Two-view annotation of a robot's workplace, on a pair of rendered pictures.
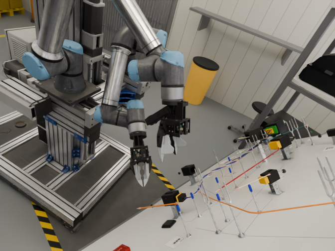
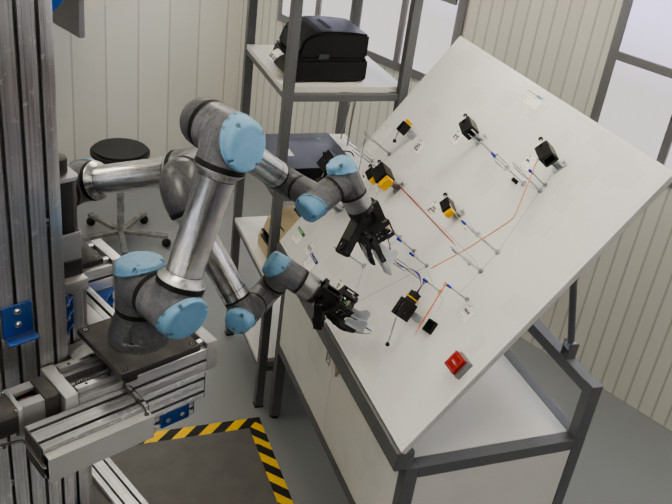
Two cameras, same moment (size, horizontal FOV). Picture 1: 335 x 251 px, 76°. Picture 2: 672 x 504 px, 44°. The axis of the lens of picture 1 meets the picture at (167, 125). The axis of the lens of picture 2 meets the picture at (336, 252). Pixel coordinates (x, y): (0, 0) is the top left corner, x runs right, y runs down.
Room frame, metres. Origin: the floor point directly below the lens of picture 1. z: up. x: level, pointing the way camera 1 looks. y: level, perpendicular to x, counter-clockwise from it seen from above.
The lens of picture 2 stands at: (-0.33, 1.78, 2.42)
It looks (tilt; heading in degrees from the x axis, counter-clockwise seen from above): 29 degrees down; 300
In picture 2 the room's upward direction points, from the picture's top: 8 degrees clockwise
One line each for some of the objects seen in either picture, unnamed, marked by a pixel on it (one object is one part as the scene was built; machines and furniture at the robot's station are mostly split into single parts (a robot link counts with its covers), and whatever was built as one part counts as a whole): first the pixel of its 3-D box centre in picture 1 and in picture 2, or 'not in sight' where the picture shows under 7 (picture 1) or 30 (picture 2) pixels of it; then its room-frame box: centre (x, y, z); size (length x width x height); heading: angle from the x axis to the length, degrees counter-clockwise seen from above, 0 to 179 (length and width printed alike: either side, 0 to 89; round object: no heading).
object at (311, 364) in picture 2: not in sight; (306, 344); (0.97, -0.39, 0.60); 0.55 x 0.02 x 0.39; 143
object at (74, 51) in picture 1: (68, 56); (140, 281); (0.89, 0.55, 1.33); 0.13 x 0.12 x 0.14; 168
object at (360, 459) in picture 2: not in sight; (358, 445); (0.53, -0.05, 0.60); 0.55 x 0.03 x 0.39; 143
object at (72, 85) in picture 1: (70, 77); (139, 320); (0.90, 0.55, 1.21); 0.15 x 0.15 x 0.10
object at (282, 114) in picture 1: (290, 130); (303, 157); (1.37, -0.84, 1.09); 0.35 x 0.33 x 0.07; 143
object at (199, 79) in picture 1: (198, 81); not in sight; (3.39, -0.25, 0.35); 0.44 x 0.44 x 0.70
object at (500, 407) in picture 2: not in sight; (408, 380); (0.57, -0.46, 0.60); 1.17 x 0.58 x 0.40; 143
